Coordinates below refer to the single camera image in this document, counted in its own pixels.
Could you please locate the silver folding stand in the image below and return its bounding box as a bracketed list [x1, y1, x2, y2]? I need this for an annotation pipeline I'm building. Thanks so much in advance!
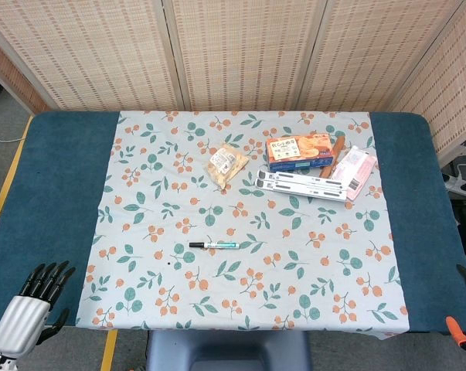
[254, 178, 349, 202]

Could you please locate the white green marker pen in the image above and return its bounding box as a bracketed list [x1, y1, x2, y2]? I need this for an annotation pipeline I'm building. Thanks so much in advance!
[201, 241, 241, 250]

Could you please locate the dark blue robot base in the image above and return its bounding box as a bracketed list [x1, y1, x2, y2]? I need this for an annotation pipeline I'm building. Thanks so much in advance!
[145, 330, 313, 371]

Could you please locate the floral printed tablecloth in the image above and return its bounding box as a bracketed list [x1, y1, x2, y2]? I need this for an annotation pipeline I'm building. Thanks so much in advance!
[74, 111, 410, 341]

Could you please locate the dark blue table cover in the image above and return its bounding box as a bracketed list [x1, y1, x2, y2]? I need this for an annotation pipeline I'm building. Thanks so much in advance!
[0, 111, 466, 335]

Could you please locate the clear snack bag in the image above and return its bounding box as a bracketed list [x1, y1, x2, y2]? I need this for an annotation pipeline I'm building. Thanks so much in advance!
[206, 141, 250, 190]

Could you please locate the white power strip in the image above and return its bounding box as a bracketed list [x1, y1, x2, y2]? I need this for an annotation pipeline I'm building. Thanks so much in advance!
[443, 162, 466, 199]

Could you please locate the bamboo screen panel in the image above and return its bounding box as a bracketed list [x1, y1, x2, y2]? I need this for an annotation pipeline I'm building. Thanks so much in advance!
[162, 0, 328, 113]
[390, 0, 466, 165]
[0, 30, 50, 114]
[298, 0, 466, 113]
[0, 0, 185, 113]

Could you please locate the orange biscuit box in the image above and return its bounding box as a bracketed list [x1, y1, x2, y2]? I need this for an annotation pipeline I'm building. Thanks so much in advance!
[265, 133, 337, 173]

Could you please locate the brown wooden stick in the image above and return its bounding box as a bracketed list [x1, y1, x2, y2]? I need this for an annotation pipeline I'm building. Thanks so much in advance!
[319, 134, 346, 179]

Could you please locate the long white carton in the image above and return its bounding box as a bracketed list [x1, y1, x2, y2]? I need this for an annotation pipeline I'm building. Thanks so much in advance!
[257, 169, 352, 192]

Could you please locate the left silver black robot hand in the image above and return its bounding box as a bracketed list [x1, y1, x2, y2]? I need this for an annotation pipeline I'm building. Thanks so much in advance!
[0, 260, 77, 356]

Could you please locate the pink flat package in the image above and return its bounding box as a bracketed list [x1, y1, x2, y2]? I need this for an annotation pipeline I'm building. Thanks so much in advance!
[330, 145, 377, 202]

